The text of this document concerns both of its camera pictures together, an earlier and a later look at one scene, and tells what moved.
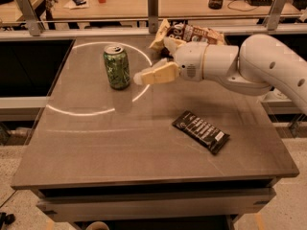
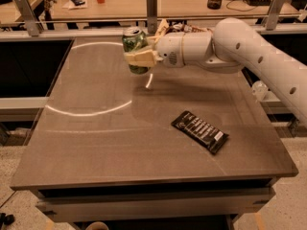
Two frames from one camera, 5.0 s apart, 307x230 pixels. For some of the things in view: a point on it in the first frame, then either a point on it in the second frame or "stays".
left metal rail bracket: x=31 y=17 stays
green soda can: x=117 y=66 → x=135 y=39
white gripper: x=189 y=61 → x=169 y=48
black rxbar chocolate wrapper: x=203 y=132 stays
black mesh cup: x=215 y=1 stays
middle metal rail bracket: x=153 y=11 stays
